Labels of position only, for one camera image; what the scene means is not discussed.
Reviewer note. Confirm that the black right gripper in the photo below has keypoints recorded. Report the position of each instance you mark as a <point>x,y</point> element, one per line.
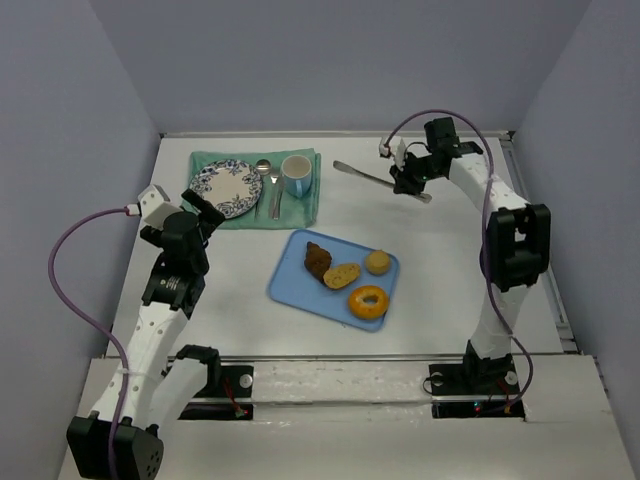
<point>407,176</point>

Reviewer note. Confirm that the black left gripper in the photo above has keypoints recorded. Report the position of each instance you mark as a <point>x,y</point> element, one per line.
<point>201,210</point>

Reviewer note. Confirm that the stainless steel serving tongs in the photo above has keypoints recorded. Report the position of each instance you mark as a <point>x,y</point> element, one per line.
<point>345,168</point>

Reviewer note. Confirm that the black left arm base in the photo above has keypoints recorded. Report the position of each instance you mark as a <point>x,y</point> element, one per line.
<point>229,399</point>

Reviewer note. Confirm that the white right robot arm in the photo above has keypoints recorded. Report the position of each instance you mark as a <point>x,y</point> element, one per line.
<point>515,245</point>

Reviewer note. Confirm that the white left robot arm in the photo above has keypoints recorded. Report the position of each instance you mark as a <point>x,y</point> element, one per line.
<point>120,438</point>

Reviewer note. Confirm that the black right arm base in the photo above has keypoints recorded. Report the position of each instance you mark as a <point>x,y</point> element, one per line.
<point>455,397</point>

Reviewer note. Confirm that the sliced bread loaf piece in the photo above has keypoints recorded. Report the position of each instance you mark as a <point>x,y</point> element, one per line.
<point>341,276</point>

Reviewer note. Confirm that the blue floral ceramic plate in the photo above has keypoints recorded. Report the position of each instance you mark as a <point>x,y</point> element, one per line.
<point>232,186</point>

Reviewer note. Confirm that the steel spoon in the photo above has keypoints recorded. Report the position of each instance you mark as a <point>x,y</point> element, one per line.
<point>264,168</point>

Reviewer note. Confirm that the steel table knife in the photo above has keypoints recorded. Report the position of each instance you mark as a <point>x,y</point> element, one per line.
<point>275,209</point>

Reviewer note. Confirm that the steel fork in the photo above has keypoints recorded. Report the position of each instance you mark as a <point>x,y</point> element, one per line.
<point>275,178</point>

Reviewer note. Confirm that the yellow muffin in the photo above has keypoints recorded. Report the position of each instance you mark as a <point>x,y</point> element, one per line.
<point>378,262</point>

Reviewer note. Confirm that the light blue ceramic mug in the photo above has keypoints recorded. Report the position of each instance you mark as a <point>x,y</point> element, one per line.
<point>297,173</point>

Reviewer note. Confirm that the light blue plastic tray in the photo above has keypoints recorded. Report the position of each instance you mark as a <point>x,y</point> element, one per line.
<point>291,284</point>

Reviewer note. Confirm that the dark brown croissant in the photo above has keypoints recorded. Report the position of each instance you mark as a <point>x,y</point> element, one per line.
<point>317,261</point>

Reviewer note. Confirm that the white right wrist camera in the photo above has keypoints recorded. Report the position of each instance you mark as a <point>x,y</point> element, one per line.
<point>394,150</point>

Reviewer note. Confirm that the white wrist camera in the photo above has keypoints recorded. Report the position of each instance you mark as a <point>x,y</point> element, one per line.
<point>394,150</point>
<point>155,206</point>

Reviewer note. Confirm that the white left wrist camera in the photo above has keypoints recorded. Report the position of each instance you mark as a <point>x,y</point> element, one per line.
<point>155,206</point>

